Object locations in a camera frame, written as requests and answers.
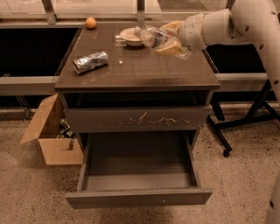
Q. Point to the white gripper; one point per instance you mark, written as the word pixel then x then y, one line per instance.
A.
pixel 191 32

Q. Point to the clear plastic water bottle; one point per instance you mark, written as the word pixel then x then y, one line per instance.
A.
pixel 153 37

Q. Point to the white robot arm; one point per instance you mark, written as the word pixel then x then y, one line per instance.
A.
pixel 253 21

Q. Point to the grey drawer cabinet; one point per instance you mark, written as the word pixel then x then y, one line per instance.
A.
pixel 106 37

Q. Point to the closed scratched grey drawer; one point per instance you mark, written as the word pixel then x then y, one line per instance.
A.
pixel 101 120

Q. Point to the open grey middle drawer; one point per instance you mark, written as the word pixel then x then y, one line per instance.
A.
pixel 138 169

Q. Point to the white bowl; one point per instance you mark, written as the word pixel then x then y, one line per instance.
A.
pixel 130 38

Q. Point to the metal window railing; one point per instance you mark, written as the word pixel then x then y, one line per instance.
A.
pixel 26 83

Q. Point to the orange fruit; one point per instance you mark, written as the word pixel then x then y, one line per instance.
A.
pixel 90 23

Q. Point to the silver foil chip bag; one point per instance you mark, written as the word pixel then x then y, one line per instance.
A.
pixel 90 62

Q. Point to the dark items in box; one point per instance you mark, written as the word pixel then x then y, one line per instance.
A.
pixel 65 130

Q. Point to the open cardboard box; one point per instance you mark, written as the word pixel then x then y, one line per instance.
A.
pixel 45 128

